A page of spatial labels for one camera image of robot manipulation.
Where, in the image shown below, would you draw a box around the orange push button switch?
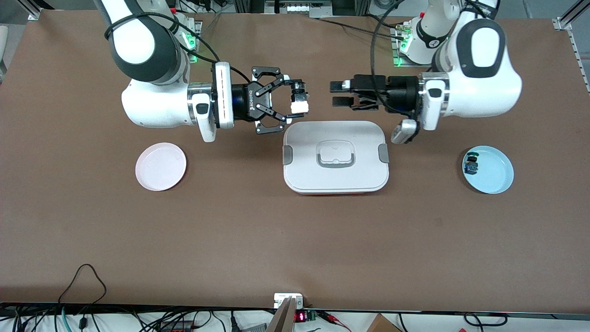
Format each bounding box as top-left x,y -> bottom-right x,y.
289,82 -> 310,114

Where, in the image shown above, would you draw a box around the small white box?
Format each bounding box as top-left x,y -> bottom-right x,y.
274,293 -> 304,308

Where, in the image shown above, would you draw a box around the white power strip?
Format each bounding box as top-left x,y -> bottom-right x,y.
265,0 -> 333,19

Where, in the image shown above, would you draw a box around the pink round plate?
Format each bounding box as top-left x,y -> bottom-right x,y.
135,142 -> 187,191

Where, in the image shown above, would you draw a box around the light blue round plate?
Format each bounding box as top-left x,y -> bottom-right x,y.
462,145 -> 514,195

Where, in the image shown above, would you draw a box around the perforated metal strip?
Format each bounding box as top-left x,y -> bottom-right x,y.
569,30 -> 590,95

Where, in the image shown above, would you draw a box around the aluminium profile bar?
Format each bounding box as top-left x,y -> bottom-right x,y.
266,297 -> 296,332

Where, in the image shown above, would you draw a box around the red black clip leads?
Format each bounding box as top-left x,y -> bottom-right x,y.
318,311 -> 352,332

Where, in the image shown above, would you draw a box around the brown cardboard piece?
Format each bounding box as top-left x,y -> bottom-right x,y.
366,314 -> 402,332

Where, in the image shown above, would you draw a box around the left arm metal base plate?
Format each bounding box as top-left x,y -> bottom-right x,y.
392,23 -> 443,68

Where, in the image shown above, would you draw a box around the white lunch box grey handle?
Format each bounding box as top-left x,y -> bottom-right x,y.
282,121 -> 390,195

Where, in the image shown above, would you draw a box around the black cable to base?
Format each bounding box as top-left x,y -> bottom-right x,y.
313,15 -> 408,41

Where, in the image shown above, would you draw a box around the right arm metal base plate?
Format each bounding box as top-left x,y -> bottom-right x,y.
184,21 -> 203,64

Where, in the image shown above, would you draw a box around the thin grey cable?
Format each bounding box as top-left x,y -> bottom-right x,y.
199,13 -> 222,36

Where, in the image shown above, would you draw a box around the green blue switch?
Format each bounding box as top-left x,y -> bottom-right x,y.
464,151 -> 480,176

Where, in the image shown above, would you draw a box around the thin black looped cable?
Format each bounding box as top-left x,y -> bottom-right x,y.
58,264 -> 107,305

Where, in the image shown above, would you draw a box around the black flat cable loop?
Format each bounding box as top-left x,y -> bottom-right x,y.
463,313 -> 508,327

